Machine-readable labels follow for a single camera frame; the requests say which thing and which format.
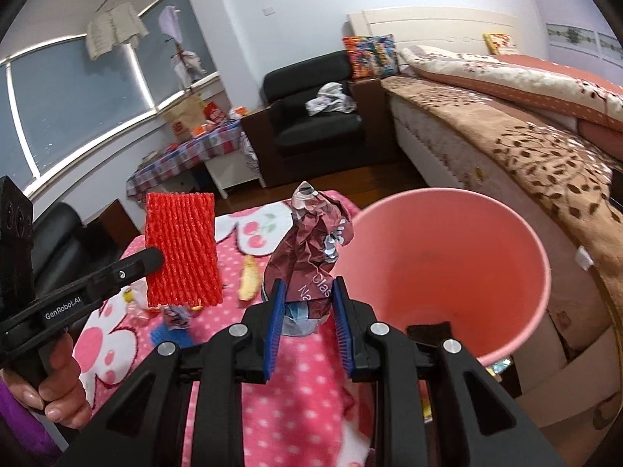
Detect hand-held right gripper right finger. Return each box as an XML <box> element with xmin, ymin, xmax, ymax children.
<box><xmin>331</xmin><ymin>276</ymin><xmax>568</xmax><ymax>467</ymax></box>

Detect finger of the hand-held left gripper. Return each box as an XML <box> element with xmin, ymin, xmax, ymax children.
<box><xmin>92</xmin><ymin>247</ymin><xmax>165</xmax><ymax>297</ymax></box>

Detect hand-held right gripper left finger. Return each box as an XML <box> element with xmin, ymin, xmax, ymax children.
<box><xmin>56</xmin><ymin>277</ymin><xmax>288</xmax><ymax>467</ymax></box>

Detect red foam fruit net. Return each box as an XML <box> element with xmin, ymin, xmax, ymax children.
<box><xmin>143</xmin><ymin>192</ymin><xmax>225</xmax><ymax>309</ymax></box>

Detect narrow orange peel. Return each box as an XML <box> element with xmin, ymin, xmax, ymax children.
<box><xmin>238</xmin><ymin>255</ymin><xmax>261</xmax><ymax>301</ymax></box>

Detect maroon wrapper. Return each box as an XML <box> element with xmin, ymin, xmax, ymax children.
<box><xmin>263</xmin><ymin>181</ymin><xmax>354</xmax><ymax>337</ymax></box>

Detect pink plastic bucket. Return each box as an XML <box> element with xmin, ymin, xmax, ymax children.
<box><xmin>331</xmin><ymin>187</ymin><xmax>553</xmax><ymax>368</ymax></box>

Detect person's left hand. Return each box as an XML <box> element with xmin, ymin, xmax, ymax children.
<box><xmin>2</xmin><ymin>332</ymin><xmax>93</xmax><ymax>430</ymax></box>

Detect black leather chair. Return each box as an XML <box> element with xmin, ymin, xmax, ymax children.
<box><xmin>32</xmin><ymin>202</ymin><xmax>122</xmax><ymax>297</ymax></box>

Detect purple crumpled wrapper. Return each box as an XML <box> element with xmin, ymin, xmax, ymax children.
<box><xmin>163</xmin><ymin>305</ymin><xmax>195</xmax><ymax>332</ymax></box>

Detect pink polka dot blanket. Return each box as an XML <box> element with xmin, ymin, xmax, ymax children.
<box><xmin>80</xmin><ymin>190</ymin><xmax>375</xmax><ymax>467</ymax></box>

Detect blue mesh scrap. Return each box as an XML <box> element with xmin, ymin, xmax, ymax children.
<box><xmin>151</xmin><ymin>326</ymin><xmax>195</xmax><ymax>348</ymax></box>

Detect checked tablecloth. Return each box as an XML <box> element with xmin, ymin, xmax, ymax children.
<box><xmin>127</xmin><ymin>119</ymin><xmax>244</xmax><ymax>198</ymax></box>

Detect white side table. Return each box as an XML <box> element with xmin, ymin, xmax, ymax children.
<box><xmin>204</xmin><ymin>148</ymin><xmax>266</xmax><ymax>200</ymax></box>

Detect brown paper bag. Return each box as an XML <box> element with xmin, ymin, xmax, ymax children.
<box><xmin>163</xmin><ymin>92</ymin><xmax>208</xmax><ymax>139</ymax></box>

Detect curved window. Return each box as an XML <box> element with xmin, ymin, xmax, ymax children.
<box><xmin>0</xmin><ymin>0</ymin><xmax>220</xmax><ymax>195</ymax></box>

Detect black leather armchair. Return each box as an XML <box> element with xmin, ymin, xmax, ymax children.
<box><xmin>242</xmin><ymin>50</ymin><xmax>390</xmax><ymax>188</ymax></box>

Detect white bed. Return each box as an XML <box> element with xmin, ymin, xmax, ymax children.
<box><xmin>347</xmin><ymin>9</ymin><xmax>623</xmax><ymax>443</ymax></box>

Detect hanging bundled clothes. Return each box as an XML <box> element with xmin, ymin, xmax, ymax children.
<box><xmin>170</xmin><ymin>49</ymin><xmax>205</xmax><ymax>91</ymax></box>

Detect crumpled white clothes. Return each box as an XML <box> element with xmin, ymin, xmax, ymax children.
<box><xmin>306</xmin><ymin>83</ymin><xmax>356</xmax><ymax>116</ymax></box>

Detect hanging white cloth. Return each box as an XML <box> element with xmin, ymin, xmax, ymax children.
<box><xmin>86</xmin><ymin>2</ymin><xmax>149</xmax><ymax>61</ymax></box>

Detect hanging lilac cloth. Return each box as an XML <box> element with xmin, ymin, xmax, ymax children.
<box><xmin>158</xmin><ymin>6</ymin><xmax>185</xmax><ymax>47</ymax></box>

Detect brown leaf pattern blanket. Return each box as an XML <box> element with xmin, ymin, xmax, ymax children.
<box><xmin>380</xmin><ymin>75</ymin><xmax>623</xmax><ymax>365</ymax></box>

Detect colourful printed cushion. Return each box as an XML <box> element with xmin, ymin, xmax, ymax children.
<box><xmin>342</xmin><ymin>34</ymin><xmax>401</xmax><ymax>80</ymax></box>

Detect floral orange quilt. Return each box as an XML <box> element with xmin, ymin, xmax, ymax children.
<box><xmin>399</xmin><ymin>45</ymin><xmax>623</xmax><ymax>132</ymax></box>

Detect yellow printed pillow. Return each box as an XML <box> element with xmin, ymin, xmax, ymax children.
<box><xmin>483</xmin><ymin>33</ymin><xmax>519</xmax><ymax>55</ymax></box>

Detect lilac wardrobe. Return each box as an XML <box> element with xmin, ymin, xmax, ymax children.
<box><xmin>533</xmin><ymin>0</ymin><xmax>623</xmax><ymax>69</ymax></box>

